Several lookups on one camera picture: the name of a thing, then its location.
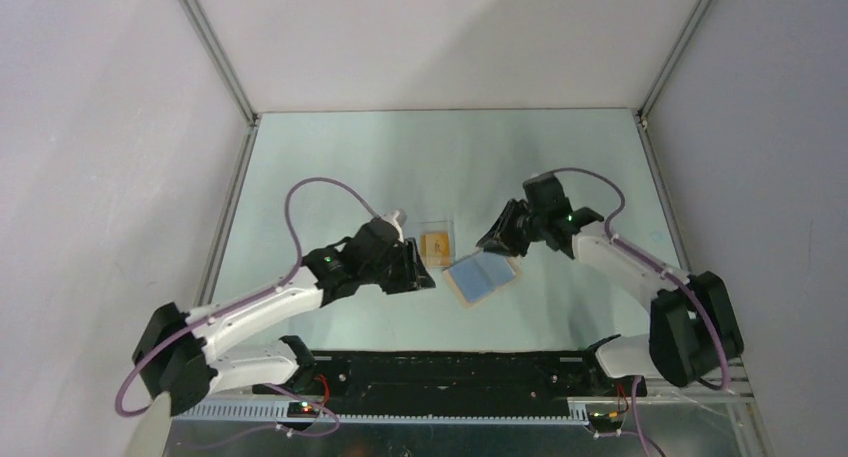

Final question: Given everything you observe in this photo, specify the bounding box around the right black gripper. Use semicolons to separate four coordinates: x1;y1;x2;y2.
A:
477;198;546;257

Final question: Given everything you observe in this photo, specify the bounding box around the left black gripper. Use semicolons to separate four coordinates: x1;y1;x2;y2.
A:
361;237;435;295

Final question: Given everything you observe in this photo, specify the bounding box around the clear plastic card box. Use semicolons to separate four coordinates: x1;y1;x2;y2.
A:
418;220;455;269

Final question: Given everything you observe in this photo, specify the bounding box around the tan leather card holder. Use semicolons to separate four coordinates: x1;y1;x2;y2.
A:
442;249;522;308

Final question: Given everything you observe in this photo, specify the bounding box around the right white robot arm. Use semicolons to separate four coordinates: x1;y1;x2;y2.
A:
476;170;744;395

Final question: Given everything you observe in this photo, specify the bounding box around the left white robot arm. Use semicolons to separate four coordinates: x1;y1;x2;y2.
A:
132;216;435;416

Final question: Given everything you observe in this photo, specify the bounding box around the gold credit card in box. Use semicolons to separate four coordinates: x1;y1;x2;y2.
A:
421;232;453;260

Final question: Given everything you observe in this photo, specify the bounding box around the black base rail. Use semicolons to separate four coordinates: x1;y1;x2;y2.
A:
280;351;635;418

